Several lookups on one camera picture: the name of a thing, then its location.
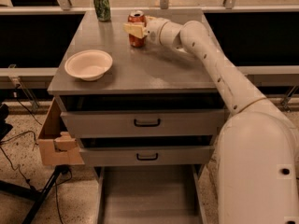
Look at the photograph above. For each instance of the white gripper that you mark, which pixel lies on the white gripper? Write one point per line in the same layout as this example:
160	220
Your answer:
154	29

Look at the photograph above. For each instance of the red coke can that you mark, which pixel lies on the red coke can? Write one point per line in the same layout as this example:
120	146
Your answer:
137	16

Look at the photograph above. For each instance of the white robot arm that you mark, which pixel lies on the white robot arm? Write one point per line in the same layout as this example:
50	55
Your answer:
257	145

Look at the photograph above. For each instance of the green soda can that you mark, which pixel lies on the green soda can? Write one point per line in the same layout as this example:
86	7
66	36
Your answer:
102	9

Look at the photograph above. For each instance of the grey drawer cabinet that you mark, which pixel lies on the grey drawer cabinet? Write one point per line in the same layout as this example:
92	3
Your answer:
148	79

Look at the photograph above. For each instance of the grey top drawer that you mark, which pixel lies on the grey top drawer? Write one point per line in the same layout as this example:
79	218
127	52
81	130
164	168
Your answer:
111	124

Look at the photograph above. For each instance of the grey middle drawer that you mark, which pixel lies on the grey middle drawer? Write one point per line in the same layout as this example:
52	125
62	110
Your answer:
131	156

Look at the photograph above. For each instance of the grey open bottom drawer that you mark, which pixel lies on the grey open bottom drawer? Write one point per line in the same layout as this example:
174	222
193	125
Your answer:
166	194

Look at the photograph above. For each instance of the white paper bowl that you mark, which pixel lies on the white paper bowl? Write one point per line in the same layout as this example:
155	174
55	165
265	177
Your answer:
88	65

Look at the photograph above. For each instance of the cardboard box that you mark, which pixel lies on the cardboard box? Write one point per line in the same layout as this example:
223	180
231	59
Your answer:
55	144

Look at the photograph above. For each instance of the black tripod stand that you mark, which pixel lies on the black tripod stand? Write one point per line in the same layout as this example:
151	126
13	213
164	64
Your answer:
37	196

